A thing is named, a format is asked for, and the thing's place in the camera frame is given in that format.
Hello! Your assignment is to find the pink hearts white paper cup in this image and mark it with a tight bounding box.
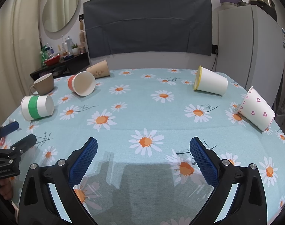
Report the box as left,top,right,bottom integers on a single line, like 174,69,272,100
237,86,276,132

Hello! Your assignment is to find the white spray bottle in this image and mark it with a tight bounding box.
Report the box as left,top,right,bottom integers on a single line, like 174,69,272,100
65,36,73,53

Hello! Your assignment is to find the orange white paper cup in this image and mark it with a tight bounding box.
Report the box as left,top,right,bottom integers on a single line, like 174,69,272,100
67,71,96,97

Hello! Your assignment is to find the small potted plant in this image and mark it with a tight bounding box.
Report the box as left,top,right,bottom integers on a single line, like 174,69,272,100
72,44,80,56

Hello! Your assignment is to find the oval wall mirror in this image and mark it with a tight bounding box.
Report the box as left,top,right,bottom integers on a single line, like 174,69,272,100
42,0,79,33

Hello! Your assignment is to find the dark cloth covered television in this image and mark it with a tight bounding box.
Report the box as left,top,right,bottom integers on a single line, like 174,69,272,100
84,0,212,58

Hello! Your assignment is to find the green stripe white paper cup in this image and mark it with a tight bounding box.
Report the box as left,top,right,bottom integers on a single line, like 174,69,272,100
21,95,54,121

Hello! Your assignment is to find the yellow rim white paper cup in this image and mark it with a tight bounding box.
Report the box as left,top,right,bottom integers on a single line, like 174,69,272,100
194,66,228,95

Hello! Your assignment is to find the daisy print blue tablecloth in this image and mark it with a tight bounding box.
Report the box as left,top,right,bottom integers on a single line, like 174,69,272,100
0,69,285,224

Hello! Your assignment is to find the dark side cabinet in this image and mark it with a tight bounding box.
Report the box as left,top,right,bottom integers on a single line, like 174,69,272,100
30,52,90,81

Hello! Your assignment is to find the beige ceramic mug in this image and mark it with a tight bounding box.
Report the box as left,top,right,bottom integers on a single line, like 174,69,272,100
29,73,55,95

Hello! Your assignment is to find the red bowl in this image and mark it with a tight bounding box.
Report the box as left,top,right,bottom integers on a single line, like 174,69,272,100
45,55,60,67

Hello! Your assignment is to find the beige curtain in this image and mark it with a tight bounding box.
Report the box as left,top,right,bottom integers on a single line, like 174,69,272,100
0,0,41,124

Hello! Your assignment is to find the brown kraft paper cup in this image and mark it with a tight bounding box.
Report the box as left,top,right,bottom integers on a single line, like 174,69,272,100
86,60,110,79

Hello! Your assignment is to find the white refrigerator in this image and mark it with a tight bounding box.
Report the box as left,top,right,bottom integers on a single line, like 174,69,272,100
216,6,285,106

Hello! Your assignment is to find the person's hand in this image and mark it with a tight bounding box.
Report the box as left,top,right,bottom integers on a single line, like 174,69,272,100
0,178,13,200

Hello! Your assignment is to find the black power cable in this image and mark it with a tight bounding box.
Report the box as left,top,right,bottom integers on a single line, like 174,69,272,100
211,44,220,72

